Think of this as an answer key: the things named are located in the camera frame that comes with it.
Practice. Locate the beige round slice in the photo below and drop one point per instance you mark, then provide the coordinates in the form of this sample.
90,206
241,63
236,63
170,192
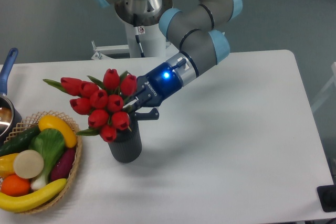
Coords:
28,164

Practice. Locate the red tulip bouquet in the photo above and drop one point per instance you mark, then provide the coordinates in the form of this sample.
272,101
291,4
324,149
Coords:
104,102

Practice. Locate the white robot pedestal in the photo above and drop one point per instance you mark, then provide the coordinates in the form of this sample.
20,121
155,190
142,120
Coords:
145,41

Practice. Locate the purple sweet potato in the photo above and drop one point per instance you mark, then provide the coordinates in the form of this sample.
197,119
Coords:
64,165

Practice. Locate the yellow bell pepper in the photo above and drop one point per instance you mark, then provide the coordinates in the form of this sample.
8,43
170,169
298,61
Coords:
6,164

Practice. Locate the dark grey ribbed vase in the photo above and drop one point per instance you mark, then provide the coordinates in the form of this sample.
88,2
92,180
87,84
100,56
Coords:
128,146

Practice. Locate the green bok choy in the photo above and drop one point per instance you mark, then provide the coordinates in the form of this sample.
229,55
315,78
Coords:
50,144

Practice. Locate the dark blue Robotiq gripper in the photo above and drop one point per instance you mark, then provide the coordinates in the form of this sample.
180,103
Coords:
153,88

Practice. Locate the orange fruit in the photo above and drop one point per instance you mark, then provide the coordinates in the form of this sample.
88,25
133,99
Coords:
15,186

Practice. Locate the yellow banana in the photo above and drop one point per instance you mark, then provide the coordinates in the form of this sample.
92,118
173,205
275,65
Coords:
32,200

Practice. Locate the black device at edge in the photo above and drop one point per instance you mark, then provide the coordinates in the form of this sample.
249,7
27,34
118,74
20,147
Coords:
326,195

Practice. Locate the dark green cucumber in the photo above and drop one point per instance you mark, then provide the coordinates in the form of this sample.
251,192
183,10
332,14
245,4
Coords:
20,142

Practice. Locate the white mounting bracket frame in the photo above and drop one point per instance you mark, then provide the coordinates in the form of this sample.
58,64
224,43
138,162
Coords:
122,51

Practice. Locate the woven wicker basket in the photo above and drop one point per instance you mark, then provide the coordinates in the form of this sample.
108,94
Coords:
33,120

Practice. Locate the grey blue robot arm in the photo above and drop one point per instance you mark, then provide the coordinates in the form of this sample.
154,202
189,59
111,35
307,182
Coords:
152,24

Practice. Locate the blue handled saucepan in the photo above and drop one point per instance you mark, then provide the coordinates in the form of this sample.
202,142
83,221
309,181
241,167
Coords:
9,115

